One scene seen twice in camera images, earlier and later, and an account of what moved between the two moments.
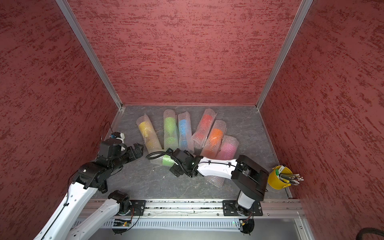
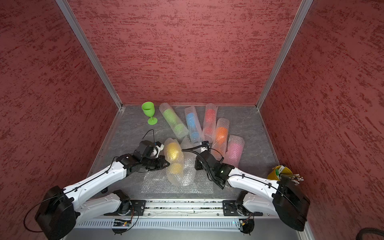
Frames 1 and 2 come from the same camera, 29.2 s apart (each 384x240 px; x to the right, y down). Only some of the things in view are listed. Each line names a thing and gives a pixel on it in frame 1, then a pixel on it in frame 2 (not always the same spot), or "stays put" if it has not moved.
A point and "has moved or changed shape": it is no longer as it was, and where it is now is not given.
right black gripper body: x=181 y=169 to x=200 y=166
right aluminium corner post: x=305 y=6 stays put
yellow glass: x=149 y=138 to x=174 y=159
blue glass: x=184 y=131 to x=193 y=125
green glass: x=170 y=130 to x=178 y=127
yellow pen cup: x=274 y=182 stays put
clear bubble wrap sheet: x=164 y=161 has moved or changed shape
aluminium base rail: x=208 y=219 stays put
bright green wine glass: x=167 y=161 has moved or changed shape
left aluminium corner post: x=81 y=34 stays put
